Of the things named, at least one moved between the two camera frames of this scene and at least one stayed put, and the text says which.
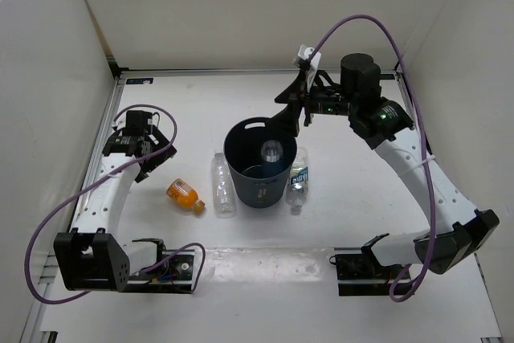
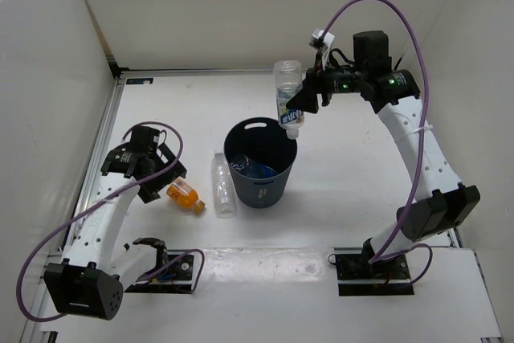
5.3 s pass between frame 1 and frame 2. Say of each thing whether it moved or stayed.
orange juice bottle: stayed
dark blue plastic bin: stayed
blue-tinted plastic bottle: moved
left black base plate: stayed
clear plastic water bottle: stayed
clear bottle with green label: moved
